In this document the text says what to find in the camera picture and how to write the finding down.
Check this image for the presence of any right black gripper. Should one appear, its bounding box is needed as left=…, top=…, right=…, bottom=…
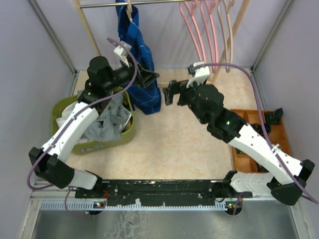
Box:
left=162, top=77, right=208, bottom=124

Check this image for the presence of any white shirt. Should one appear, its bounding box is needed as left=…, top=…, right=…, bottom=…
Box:
left=56, top=102, right=133, bottom=145

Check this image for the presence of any pink plastic hanger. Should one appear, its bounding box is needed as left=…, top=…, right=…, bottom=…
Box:
left=200, top=0, right=219, bottom=63

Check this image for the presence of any grey shirt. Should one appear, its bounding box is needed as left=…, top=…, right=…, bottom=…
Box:
left=77, top=94, right=132, bottom=144

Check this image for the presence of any light wooden hanger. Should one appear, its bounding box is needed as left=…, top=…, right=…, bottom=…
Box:
left=217, top=0, right=234, bottom=64

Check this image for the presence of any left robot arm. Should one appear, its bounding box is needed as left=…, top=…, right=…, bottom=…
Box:
left=28, top=56, right=160, bottom=198

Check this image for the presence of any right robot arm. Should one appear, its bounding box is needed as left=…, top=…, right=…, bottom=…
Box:
left=163, top=80, right=315, bottom=206

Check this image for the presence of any blue plaid hanging shirt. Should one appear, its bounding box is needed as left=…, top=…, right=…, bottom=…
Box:
left=116, top=5, right=161, bottom=115

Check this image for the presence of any wooden hanger with blue shirt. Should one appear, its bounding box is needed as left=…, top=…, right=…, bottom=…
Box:
left=126, top=0, right=133, bottom=22

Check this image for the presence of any olive green plastic basket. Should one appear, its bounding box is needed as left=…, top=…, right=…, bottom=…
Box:
left=51, top=92, right=136, bottom=155

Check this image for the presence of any dark rolled cloth in tray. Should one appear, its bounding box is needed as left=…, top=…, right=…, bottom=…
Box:
left=265, top=108, right=284, bottom=125

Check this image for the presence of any wooden clothes rack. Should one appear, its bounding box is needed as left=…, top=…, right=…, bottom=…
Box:
left=72, top=0, right=251, bottom=87

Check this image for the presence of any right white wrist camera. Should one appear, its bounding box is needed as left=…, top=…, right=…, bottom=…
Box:
left=186, top=61, right=210, bottom=88

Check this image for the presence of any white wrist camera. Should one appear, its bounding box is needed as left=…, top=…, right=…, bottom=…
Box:
left=114, top=41, right=132, bottom=67
left=186, top=61, right=210, bottom=88

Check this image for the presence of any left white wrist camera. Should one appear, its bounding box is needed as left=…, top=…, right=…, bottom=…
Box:
left=114, top=41, right=132, bottom=67

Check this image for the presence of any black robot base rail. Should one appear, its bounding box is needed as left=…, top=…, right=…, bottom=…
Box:
left=39, top=178, right=254, bottom=216

